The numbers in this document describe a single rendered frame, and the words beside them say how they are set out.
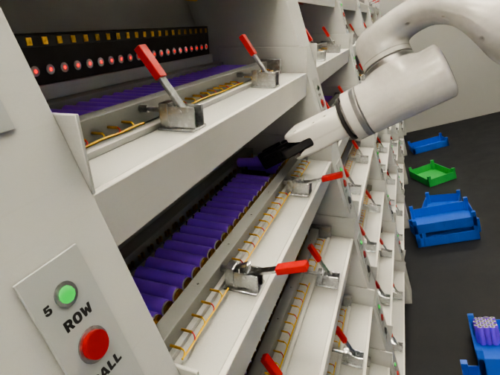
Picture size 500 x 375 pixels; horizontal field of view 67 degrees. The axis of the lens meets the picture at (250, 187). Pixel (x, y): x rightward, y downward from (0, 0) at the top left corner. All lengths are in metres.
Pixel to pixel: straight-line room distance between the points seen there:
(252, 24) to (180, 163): 0.53
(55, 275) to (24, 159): 0.06
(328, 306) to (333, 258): 0.15
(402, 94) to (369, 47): 0.09
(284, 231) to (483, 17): 0.37
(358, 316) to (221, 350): 0.62
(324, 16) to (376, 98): 0.91
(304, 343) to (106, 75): 0.48
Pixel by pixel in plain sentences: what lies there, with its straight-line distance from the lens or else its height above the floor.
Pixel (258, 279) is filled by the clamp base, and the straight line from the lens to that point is 0.44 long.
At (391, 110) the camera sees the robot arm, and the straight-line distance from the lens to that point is 0.61.
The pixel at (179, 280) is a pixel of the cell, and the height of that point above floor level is 0.98.
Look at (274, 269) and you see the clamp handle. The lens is 0.41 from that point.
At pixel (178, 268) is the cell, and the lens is 0.45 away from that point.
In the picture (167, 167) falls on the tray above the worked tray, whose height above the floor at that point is 1.11.
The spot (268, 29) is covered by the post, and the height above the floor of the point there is 1.22.
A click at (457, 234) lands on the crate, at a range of 2.24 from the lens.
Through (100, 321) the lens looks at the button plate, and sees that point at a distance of 0.25.
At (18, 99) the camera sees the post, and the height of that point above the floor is 1.19.
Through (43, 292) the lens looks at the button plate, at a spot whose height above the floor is 1.09.
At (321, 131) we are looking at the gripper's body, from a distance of 0.62.
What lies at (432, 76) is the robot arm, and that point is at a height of 1.07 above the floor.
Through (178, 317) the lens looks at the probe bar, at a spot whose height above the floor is 0.97.
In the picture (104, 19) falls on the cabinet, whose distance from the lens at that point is 0.64.
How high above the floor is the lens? 1.16
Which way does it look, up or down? 16 degrees down
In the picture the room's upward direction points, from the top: 20 degrees counter-clockwise
